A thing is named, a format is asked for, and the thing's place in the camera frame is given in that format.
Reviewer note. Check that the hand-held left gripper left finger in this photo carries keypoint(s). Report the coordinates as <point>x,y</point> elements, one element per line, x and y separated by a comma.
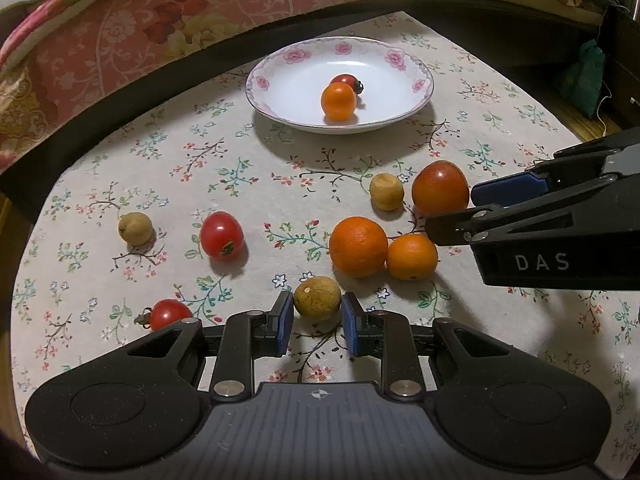
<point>285,322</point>

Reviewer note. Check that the large red tomato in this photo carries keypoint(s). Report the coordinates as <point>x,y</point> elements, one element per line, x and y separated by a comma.
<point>437,187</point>

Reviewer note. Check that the medium orange mandarin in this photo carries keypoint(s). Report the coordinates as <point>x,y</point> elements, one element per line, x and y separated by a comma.
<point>412,256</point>

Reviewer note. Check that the green cloth bag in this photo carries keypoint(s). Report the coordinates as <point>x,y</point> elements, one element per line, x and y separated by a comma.
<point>582,80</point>

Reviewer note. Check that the tan longan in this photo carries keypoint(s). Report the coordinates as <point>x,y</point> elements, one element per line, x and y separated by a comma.
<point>316,297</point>
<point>386,191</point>
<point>135,228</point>

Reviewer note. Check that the floral printed tablecloth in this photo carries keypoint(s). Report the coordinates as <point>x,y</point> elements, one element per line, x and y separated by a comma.
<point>150,160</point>

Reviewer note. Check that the smooth orange citrus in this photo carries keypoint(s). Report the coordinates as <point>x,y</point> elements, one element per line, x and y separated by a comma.
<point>338,101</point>

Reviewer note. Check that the small red tomato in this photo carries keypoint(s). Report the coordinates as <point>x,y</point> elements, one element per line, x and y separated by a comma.
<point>167,314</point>
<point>220,232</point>
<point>345,80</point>

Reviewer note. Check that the pink floral bedsheet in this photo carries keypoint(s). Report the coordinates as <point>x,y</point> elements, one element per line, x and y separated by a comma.
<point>200,10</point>

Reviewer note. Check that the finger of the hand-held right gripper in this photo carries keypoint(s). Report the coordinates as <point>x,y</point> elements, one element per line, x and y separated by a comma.
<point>500,227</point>
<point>510,190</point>

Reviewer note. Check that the dark cabinet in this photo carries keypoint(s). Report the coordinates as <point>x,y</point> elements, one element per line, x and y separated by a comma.
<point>627,50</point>

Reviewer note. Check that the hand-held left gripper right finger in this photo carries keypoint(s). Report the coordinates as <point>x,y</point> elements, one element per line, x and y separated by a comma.
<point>352,330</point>

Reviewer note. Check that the large orange mandarin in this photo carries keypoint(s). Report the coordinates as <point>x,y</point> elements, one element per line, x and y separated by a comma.
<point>358,246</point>

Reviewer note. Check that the white floral rimmed plate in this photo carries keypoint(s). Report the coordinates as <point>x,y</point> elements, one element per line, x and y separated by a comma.
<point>300,90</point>

